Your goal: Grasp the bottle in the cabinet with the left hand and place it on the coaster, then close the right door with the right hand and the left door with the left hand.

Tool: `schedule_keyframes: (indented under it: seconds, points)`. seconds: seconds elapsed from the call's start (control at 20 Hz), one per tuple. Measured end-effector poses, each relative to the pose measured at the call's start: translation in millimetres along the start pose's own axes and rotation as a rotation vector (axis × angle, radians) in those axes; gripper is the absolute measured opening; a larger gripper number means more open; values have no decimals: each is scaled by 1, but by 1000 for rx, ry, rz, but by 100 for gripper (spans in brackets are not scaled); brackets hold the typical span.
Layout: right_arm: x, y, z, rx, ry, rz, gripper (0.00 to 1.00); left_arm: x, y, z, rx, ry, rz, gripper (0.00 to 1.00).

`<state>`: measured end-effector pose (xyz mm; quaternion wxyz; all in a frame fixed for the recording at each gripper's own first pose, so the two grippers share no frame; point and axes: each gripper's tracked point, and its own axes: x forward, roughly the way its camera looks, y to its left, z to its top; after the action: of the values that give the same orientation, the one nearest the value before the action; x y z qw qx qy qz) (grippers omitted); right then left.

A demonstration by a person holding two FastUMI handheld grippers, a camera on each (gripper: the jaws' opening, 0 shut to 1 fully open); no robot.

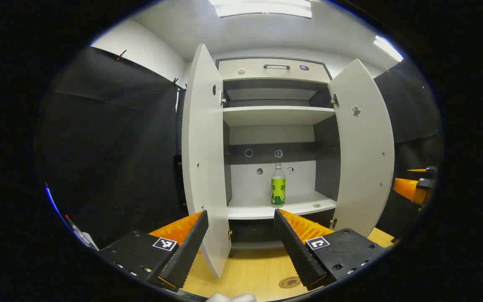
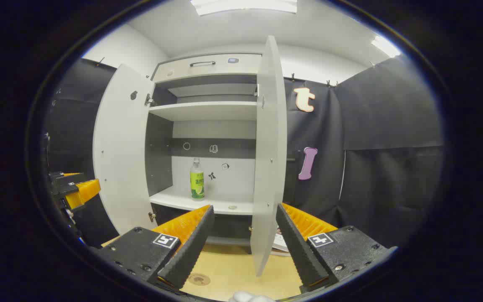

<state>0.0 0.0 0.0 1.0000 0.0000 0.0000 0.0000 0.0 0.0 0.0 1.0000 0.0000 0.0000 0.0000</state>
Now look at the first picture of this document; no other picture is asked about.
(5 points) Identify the white paper sheet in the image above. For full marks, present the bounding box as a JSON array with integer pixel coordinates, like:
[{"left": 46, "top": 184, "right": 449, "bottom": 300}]
[{"left": 80, "top": 233, "right": 99, "bottom": 251}]

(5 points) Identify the red capped marker pen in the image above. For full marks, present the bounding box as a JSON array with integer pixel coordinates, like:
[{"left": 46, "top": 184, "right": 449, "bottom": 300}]
[{"left": 65, "top": 215, "right": 95, "bottom": 248}]

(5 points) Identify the ceiling light strip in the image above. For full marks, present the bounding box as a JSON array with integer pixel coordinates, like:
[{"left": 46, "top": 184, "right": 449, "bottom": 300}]
[{"left": 374, "top": 36, "right": 404, "bottom": 62}]

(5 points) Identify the ceiling light panel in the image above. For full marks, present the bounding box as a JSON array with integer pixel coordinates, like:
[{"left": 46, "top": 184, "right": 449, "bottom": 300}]
[{"left": 208, "top": 0, "right": 312, "bottom": 18}]

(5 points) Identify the white cabinet door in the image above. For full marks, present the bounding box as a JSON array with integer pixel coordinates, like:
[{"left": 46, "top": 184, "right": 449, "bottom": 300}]
[
  {"left": 327, "top": 59, "right": 395, "bottom": 237},
  {"left": 182, "top": 43, "right": 231, "bottom": 279}
]

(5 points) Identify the black door handle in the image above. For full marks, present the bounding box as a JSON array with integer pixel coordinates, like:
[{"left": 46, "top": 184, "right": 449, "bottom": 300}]
[{"left": 174, "top": 154, "right": 183, "bottom": 212}]

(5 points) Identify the black backdrop cloth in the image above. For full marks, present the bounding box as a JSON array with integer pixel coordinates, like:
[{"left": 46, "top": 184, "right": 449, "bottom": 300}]
[{"left": 36, "top": 46, "right": 443, "bottom": 252}]

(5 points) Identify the white cabinet drawer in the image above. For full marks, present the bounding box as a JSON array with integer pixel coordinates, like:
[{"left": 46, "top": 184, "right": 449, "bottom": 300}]
[{"left": 218, "top": 58, "right": 332, "bottom": 83}]

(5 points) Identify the green label bottle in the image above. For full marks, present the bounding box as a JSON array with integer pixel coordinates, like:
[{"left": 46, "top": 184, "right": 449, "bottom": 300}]
[{"left": 271, "top": 163, "right": 286, "bottom": 207}]

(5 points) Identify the computer monitor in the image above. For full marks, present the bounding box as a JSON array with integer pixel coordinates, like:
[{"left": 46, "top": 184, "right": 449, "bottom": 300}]
[{"left": 44, "top": 182, "right": 64, "bottom": 223}]

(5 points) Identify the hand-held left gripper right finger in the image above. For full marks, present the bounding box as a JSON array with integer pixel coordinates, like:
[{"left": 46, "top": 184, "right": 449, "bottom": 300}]
[{"left": 273, "top": 208, "right": 387, "bottom": 291}]

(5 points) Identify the white cabinet shelf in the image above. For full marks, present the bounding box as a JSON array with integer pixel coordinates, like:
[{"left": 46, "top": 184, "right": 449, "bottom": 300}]
[
  {"left": 223, "top": 106, "right": 336, "bottom": 127},
  {"left": 227, "top": 191, "right": 337, "bottom": 220}
]

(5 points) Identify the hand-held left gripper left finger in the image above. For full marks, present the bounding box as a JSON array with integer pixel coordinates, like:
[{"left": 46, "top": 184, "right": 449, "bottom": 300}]
[{"left": 98, "top": 210, "right": 209, "bottom": 293}]

